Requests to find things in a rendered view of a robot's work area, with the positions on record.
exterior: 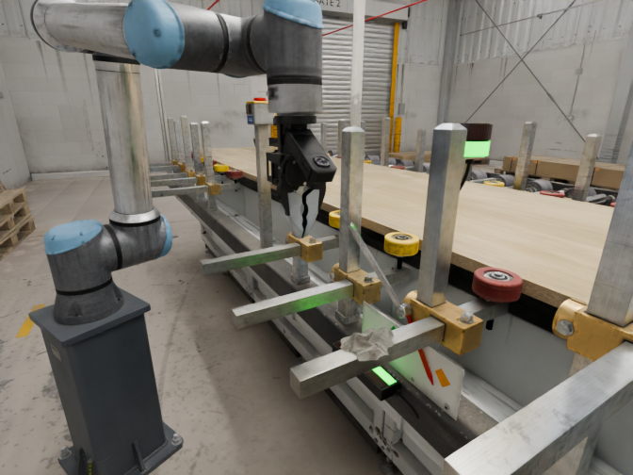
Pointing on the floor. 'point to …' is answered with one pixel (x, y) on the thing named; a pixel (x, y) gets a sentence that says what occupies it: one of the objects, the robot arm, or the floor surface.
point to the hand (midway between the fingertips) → (303, 232)
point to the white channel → (357, 62)
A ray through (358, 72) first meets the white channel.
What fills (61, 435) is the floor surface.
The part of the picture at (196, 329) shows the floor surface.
